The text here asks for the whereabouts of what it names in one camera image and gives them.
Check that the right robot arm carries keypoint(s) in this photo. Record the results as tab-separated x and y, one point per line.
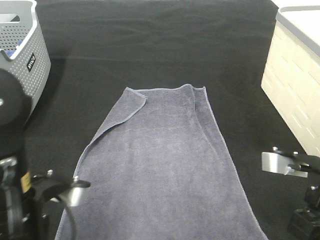
304	223

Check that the grey perforated laundry basket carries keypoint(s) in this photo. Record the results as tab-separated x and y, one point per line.
30	65

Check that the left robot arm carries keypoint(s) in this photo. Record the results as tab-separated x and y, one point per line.
21	215

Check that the cream storage box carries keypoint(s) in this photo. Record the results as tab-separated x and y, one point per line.
291	78

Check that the grey towel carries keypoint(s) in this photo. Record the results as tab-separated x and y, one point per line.
160	169

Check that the black table cloth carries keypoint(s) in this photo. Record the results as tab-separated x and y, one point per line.
97	48

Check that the blue cloth in basket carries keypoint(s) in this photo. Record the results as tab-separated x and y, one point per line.
9	53

